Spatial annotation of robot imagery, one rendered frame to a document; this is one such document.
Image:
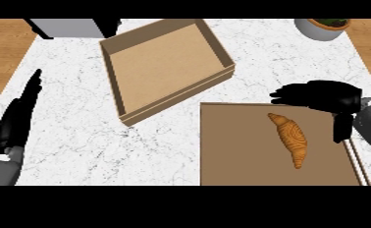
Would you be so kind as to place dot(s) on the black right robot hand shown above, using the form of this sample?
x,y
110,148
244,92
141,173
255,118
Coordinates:
x,y
318,95

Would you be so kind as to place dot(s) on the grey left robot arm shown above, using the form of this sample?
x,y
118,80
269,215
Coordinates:
x,y
9,166

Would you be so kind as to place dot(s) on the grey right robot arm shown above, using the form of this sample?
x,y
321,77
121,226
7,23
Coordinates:
x,y
362,117

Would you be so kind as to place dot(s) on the golden brown croissant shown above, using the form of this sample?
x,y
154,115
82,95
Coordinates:
x,y
290,139

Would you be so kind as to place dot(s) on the brown flat tray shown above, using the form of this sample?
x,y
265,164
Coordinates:
x,y
275,146

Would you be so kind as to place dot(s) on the open cardboard box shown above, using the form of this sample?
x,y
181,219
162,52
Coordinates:
x,y
166,71

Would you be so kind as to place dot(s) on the grey potted plant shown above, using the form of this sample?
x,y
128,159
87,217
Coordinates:
x,y
322,28

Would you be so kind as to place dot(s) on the grey and black appliance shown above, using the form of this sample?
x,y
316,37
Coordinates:
x,y
72,28

